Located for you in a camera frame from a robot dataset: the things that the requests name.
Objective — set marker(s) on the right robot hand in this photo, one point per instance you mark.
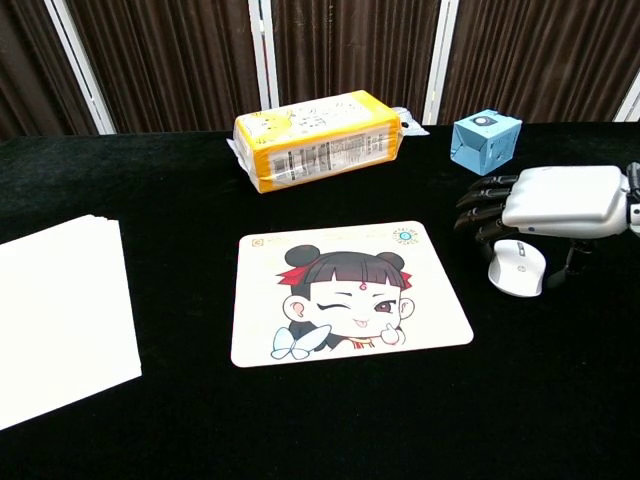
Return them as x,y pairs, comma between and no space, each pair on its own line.
565,200

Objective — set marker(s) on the white computer mouse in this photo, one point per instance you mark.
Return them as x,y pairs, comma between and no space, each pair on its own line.
520,275

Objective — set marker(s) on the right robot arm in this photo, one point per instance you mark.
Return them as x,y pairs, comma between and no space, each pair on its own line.
635,200

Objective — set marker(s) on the cartoon girl mouse pad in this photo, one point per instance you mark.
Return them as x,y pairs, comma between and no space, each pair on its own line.
350,300

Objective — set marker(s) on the light blue cube box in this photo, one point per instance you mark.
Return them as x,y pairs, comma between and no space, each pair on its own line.
482,145

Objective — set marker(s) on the brown pleated curtain panel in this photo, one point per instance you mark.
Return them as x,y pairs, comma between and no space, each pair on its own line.
350,50
30,60
540,55
170,60

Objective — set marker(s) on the yellow wrapped tissue pack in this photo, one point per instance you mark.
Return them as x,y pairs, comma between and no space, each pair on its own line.
310,140

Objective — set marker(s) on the black velvet tablecloth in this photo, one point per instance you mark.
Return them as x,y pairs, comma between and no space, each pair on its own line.
150,200

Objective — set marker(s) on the white paper stack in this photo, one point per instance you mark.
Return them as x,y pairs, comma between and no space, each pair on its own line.
60,310

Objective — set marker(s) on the white screen frame post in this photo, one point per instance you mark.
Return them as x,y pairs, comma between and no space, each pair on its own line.
264,65
440,60
80,65
629,107

